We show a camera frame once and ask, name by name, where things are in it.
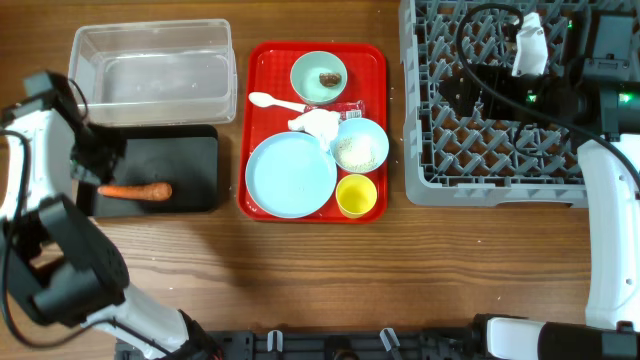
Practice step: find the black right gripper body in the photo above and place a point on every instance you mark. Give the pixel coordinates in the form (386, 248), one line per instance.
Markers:
(508, 98)

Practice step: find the white rice pile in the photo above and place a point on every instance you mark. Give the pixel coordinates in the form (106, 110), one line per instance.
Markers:
(355, 154)

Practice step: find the white plastic spoon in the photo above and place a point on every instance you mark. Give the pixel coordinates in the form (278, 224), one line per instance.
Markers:
(264, 100)

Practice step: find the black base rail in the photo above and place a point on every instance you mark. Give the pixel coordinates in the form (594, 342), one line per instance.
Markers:
(382, 344)

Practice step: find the black tray bin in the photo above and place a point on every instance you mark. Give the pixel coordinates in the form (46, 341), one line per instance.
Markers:
(184, 156)

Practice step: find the light blue bowl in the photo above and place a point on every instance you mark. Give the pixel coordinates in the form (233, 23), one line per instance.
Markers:
(360, 127)

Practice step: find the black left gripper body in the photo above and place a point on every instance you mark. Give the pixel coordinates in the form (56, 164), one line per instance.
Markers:
(99, 155)

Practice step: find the brown food scrap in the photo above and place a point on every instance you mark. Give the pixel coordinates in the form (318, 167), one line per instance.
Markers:
(330, 80)

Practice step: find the red plastic tray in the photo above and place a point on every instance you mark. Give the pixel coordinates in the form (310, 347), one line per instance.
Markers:
(270, 64)

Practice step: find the clear plastic bin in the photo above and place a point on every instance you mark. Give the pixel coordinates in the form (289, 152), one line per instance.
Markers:
(156, 73)

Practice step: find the red snack wrapper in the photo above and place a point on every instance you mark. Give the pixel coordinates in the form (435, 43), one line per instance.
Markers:
(347, 110)

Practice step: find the grey dishwasher rack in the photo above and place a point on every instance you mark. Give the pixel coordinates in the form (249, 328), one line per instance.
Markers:
(476, 161)

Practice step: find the white napkin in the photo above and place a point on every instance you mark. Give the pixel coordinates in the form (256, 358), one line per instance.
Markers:
(319, 123)

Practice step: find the light blue plate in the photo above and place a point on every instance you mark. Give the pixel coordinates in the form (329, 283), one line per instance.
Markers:
(289, 175)

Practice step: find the green bowl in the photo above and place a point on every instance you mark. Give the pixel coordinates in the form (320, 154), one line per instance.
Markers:
(304, 77)

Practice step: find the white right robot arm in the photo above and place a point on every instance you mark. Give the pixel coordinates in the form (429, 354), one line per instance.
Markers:
(602, 114)

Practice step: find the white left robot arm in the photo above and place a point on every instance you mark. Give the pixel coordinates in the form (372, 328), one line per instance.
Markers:
(56, 264)

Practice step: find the orange carrot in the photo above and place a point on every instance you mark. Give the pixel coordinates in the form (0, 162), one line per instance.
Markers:
(151, 192)

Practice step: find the yellow cup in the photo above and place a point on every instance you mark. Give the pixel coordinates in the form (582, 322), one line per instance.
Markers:
(356, 195)

